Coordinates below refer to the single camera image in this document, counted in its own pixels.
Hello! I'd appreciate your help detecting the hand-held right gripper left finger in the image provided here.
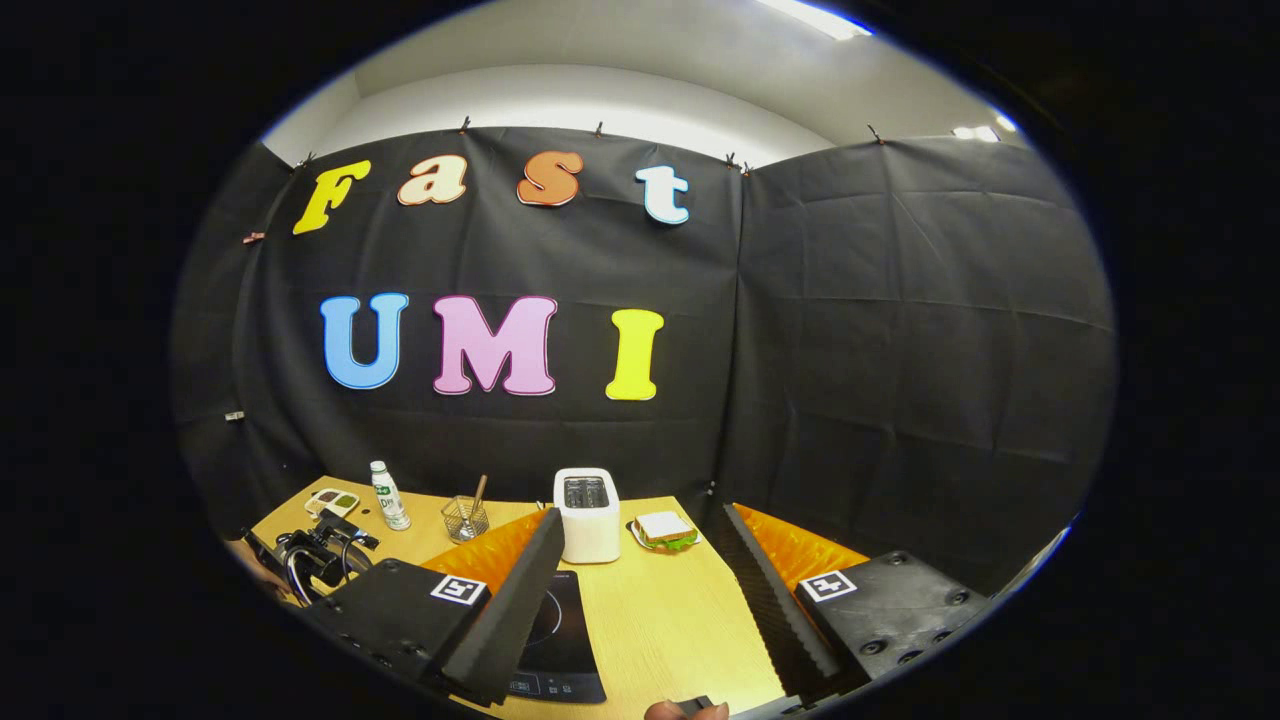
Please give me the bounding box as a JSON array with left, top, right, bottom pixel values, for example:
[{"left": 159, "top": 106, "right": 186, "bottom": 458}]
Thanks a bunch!
[{"left": 300, "top": 508, "right": 567, "bottom": 706}]

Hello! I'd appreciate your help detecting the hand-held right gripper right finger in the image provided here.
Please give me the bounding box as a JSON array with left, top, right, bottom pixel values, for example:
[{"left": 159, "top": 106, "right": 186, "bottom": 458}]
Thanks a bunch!
[{"left": 722, "top": 503, "right": 996, "bottom": 701}]

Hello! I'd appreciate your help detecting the black induction cooktop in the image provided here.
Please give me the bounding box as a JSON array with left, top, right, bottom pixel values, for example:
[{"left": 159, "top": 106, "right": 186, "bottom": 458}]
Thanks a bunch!
[{"left": 505, "top": 570, "right": 608, "bottom": 704}]

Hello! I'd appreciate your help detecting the white drink bottle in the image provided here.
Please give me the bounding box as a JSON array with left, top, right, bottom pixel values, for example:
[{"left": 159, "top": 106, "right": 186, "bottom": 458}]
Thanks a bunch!
[{"left": 369, "top": 460, "right": 412, "bottom": 531}]

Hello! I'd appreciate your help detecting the white toaster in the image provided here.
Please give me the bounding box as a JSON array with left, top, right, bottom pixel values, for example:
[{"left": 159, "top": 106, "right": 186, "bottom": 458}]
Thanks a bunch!
[{"left": 553, "top": 467, "right": 621, "bottom": 564}]

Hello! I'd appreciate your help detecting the sandwich with lettuce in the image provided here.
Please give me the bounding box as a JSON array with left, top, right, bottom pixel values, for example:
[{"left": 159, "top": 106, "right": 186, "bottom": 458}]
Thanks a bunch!
[{"left": 628, "top": 511, "right": 699, "bottom": 553}]

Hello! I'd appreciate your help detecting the small ceiling light panel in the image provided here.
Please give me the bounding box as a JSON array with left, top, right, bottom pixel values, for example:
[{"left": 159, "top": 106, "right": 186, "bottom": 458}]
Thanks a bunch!
[{"left": 950, "top": 113, "right": 1018, "bottom": 143}]

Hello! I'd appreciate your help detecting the long ceiling light panel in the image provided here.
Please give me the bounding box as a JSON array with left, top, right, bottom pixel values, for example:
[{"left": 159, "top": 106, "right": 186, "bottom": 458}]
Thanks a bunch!
[{"left": 760, "top": 0, "right": 873, "bottom": 41}]

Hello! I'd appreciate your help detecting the wire mesh basket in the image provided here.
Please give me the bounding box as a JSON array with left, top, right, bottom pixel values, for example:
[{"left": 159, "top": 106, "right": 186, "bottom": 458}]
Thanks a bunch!
[{"left": 441, "top": 495, "right": 491, "bottom": 544}]

